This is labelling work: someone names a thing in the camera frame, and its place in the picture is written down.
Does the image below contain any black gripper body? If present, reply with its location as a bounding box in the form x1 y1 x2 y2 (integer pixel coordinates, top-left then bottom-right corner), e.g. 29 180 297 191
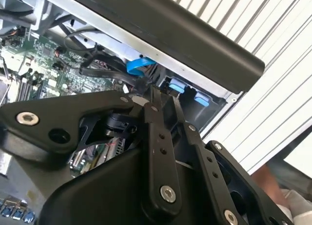
36 142 221 225

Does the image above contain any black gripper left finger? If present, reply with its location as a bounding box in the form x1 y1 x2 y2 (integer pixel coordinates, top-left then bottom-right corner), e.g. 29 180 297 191
0 84 183 219

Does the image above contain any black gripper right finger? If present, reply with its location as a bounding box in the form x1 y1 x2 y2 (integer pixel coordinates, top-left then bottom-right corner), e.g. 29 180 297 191
162 87 295 225

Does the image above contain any black disk wire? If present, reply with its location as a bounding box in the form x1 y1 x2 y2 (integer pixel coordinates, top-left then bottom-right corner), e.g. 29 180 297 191
79 63 156 89

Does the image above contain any hard disk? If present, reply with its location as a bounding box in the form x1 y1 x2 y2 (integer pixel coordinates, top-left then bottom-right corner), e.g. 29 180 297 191
157 75 187 94

